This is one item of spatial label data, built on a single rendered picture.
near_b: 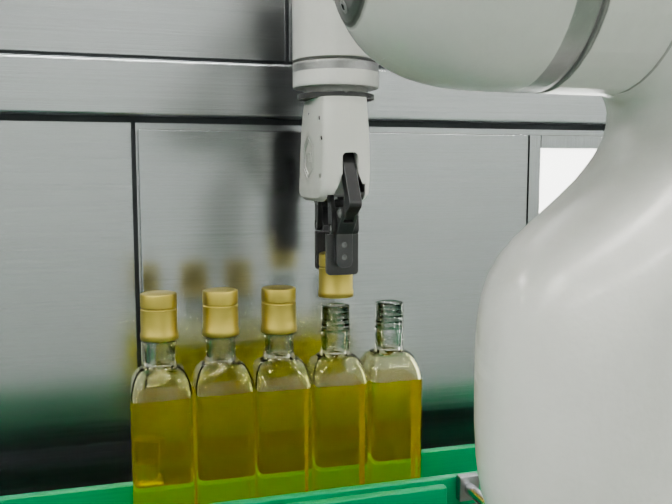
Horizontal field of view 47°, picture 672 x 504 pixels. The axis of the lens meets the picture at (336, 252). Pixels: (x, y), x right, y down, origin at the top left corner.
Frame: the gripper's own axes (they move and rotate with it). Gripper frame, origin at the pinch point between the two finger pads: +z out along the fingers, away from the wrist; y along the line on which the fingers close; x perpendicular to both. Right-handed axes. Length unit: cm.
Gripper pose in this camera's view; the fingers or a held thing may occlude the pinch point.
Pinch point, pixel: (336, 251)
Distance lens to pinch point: 77.3
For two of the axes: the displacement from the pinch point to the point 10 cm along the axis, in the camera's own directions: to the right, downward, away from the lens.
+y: 2.7, 1.0, -9.6
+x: 9.6, -0.3, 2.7
